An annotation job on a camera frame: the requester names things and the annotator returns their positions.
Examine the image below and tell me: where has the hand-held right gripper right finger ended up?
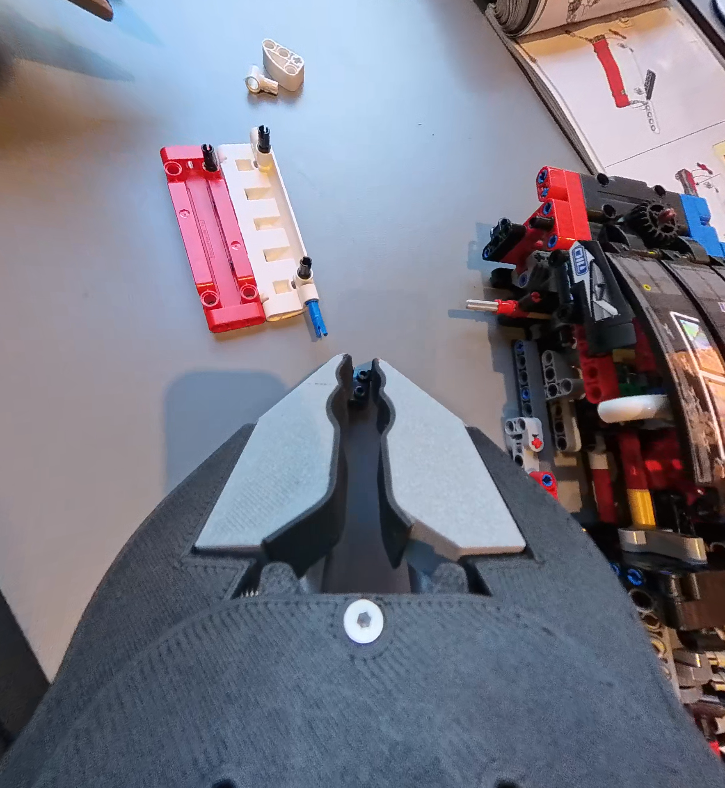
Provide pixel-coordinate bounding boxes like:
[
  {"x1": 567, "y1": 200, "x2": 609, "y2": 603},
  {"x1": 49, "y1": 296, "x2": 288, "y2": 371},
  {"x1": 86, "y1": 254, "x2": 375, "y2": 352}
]
[{"x1": 371, "y1": 359, "x2": 527, "y2": 582}]

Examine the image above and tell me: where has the partly built toy car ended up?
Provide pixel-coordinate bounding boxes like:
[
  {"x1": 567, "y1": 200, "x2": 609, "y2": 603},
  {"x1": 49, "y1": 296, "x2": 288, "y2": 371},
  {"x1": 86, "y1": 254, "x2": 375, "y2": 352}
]
[{"x1": 466, "y1": 166, "x2": 725, "y2": 770}]

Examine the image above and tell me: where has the small white connector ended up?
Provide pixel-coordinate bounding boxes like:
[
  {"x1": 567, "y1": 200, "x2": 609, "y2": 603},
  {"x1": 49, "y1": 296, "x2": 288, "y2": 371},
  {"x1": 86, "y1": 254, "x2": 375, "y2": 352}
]
[{"x1": 244, "y1": 64, "x2": 280, "y2": 96}]

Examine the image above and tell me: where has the instruction booklet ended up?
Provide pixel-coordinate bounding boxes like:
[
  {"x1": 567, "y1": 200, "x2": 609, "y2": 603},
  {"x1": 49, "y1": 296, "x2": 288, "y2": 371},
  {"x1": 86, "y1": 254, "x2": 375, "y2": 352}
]
[{"x1": 484, "y1": 0, "x2": 725, "y2": 266}]

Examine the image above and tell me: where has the grey desk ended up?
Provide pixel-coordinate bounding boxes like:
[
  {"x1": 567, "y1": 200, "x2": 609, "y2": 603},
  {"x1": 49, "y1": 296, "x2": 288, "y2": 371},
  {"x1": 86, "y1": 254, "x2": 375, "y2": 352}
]
[{"x1": 0, "y1": 0, "x2": 725, "y2": 684}]

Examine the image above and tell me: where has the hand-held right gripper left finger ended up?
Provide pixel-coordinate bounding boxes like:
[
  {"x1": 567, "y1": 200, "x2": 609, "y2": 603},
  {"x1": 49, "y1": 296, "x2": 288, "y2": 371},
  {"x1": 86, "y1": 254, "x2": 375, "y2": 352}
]
[{"x1": 194, "y1": 353, "x2": 354, "y2": 576}]

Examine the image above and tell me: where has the red and white panel assembly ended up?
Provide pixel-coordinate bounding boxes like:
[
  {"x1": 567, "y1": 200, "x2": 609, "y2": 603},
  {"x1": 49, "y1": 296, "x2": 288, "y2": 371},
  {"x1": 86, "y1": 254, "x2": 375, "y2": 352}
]
[{"x1": 159, "y1": 125, "x2": 321, "y2": 334}]

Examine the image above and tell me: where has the white curved brick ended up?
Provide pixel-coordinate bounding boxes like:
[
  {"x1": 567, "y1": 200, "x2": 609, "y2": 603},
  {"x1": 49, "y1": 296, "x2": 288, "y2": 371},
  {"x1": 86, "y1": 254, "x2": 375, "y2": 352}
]
[{"x1": 261, "y1": 38, "x2": 306, "y2": 92}]

